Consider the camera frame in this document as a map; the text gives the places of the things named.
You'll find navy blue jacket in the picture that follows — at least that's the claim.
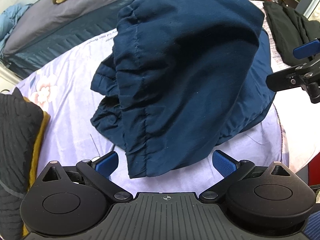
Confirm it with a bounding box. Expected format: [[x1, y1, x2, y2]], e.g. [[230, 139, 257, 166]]
[[91, 0, 275, 178]]

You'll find black folded garment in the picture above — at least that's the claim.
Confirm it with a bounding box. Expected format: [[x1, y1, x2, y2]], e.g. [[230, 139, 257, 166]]
[[264, 2, 319, 66]]

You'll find black quilted jacket yellow lining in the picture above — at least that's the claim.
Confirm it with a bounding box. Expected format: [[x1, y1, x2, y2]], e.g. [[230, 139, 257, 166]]
[[1, 88, 50, 239]]

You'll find lilac floral bed sheet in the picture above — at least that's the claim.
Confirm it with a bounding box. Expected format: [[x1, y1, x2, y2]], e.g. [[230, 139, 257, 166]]
[[10, 27, 291, 194]]

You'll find light blue quilt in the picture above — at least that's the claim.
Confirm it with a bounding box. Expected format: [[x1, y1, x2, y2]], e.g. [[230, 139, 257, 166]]
[[0, 3, 33, 54]]

